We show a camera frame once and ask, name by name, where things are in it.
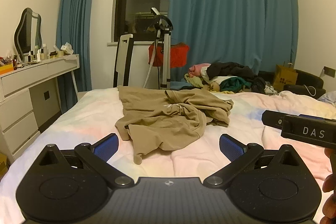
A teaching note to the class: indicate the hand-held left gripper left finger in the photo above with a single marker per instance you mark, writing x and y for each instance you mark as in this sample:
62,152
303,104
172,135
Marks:
107,147

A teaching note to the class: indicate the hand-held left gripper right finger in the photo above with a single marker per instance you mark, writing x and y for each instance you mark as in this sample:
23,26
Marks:
231,147

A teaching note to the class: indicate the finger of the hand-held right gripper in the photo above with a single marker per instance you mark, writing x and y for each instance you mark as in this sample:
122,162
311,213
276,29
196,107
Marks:
311,116
273,121

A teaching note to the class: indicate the tan shirt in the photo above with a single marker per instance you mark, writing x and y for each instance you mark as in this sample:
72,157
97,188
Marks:
162,124

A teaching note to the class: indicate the pile of clothes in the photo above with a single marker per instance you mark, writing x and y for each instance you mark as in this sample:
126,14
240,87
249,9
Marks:
231,71

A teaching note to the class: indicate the person's right hand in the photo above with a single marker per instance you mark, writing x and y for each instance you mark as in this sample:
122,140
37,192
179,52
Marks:
330,184

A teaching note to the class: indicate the pale blue pillow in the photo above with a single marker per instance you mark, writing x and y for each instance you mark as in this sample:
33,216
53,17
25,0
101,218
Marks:
328,96

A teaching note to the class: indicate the black sofa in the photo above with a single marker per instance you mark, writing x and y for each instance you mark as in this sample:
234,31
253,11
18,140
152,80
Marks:
309,79

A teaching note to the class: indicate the brown paper bag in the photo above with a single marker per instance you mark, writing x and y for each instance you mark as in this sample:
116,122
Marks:
284,78

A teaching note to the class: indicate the white chair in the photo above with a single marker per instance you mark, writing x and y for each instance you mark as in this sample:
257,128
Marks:
123,61

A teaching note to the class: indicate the white vanity desk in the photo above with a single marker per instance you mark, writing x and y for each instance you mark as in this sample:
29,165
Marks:
18,108

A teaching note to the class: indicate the garment steamer stand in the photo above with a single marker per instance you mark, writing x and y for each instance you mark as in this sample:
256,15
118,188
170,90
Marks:
165,61

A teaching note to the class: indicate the red fabric bag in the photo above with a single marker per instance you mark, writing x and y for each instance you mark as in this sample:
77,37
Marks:
178,56

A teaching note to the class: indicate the cardboard box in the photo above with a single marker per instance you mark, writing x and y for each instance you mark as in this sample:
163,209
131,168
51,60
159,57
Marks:
2,163

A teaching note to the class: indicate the white tissue box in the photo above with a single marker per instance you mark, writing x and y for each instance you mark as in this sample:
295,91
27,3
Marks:
67,48

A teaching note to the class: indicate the row of cosmetic bottles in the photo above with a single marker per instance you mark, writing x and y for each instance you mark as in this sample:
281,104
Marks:
44,52

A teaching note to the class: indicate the wide blue curtain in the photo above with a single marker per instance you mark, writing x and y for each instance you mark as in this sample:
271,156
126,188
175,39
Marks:
223,16

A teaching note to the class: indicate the narrow blue curtain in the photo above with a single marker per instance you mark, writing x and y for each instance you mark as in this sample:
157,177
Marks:
76,29

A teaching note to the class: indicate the orange box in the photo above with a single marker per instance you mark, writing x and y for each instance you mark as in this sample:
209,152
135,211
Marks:
6,69

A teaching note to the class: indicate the wavy black-framed mirror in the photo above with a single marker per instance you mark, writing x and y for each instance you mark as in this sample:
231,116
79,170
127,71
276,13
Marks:
26,32

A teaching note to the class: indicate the black wall socket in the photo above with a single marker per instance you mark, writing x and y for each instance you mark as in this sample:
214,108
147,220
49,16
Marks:
328,70

